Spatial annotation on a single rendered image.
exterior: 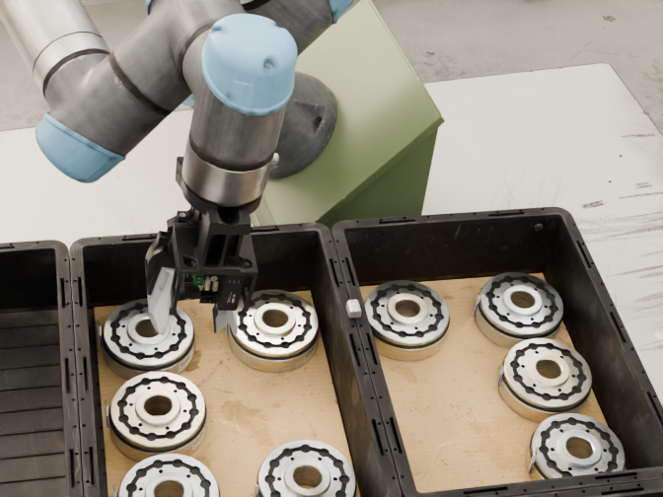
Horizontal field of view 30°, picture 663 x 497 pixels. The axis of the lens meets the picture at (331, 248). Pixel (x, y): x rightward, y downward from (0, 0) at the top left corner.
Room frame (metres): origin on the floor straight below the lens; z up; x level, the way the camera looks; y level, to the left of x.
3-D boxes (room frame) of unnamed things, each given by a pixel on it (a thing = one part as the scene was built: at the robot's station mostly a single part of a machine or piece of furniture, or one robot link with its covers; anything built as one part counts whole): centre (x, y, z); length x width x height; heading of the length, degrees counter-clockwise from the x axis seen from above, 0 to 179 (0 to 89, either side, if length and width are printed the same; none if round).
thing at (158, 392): (0.81, 0.16, 0.86); 0.05 x 0.05 x 0.01
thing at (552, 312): (1.04, -0.23, 0.86); 0.10 x 0.10 x 0.01
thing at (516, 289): (1.04, -0.23, 0.86); 0.05 x 0.05 x 0.01
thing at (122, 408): (0.81, 0.16, 0.86); 0.10 x 0.10 x 0.01
